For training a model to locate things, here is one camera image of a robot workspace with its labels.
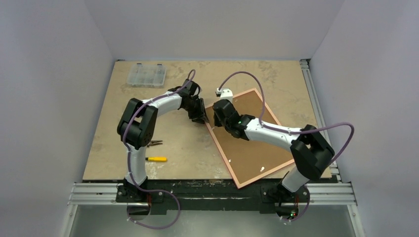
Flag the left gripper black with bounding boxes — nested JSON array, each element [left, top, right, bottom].
[[183, 98, 209, 125]]

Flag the pink photo frame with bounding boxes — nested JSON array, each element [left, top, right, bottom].
[[206, 88, 295, 189]]

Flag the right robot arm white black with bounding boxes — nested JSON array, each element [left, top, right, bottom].
[[212, 99, 335, 201]]

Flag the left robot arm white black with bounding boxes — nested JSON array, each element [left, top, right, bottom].
[[117, 79, 209, 202]]

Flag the clear plastic organizer box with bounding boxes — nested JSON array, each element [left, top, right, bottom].
[[126, 63, 167, 88]]

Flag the yellow screwdriver near front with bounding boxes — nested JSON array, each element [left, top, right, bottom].
[[145, 157, 168, 162]]

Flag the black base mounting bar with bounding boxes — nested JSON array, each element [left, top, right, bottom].
[[116, 179, 310, 220]]

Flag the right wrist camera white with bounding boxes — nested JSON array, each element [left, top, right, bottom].
[[215, 88, 234, 103]]

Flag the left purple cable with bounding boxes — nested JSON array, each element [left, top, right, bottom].
[[122, 69, 196, 230]]

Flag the yellow handled pliers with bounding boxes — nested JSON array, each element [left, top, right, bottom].
[[147, 140, 163, 147]]

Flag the aluminium rail frame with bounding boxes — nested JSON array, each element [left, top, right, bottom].
[[67, 59, 366, 237]]

